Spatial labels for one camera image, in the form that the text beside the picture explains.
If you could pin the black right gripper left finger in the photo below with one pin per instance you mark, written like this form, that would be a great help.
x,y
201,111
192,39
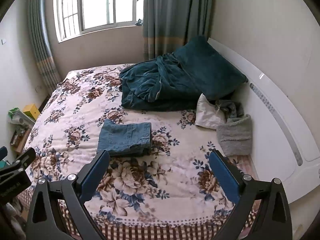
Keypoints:
x,y
45,219

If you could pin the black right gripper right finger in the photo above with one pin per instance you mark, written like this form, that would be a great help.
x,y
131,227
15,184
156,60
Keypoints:
x,y
273,220

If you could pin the blue denim jeans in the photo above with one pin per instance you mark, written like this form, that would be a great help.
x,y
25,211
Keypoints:
x,y
123,140

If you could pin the wooden bedside shelf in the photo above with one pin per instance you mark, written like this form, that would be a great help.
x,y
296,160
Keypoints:
x,y
21,133

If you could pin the green white package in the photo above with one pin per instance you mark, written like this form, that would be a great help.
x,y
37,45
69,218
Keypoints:
x,y
14,113

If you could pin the yellow box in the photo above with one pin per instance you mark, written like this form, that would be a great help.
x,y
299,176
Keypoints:
x,y
31,111

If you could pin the white bed headboard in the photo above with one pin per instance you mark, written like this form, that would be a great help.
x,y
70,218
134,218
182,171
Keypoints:
x,y
283,145

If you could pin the grey fleece cloth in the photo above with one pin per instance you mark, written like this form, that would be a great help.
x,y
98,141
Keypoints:
x,y
236,136

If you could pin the floral fleece bed blanket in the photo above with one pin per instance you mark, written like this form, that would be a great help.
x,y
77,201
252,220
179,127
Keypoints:
x,y
168,192

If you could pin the dark grey garment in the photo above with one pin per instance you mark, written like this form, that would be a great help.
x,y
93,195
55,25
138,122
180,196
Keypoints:
x,y
231,109

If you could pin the cream satin pillow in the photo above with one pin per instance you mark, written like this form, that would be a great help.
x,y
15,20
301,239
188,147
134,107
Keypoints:
x,y
208,115

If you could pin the left teal curtain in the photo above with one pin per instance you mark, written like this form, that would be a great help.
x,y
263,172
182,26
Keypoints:
x,y
40,44

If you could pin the teal curtain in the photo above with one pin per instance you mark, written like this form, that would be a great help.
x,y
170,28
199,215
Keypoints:
x,y
170,24
40,44

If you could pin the dark teal pillow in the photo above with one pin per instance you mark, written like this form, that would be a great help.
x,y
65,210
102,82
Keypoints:
x,y
213,75

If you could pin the dark teal velvet blanket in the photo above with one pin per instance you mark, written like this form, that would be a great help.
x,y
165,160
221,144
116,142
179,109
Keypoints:
x,y
158,85

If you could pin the white framed window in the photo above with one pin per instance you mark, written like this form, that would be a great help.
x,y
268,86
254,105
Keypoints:
x,y
78,17

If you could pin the right teal curtain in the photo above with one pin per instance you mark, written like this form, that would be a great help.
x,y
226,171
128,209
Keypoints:
x,y
170,24

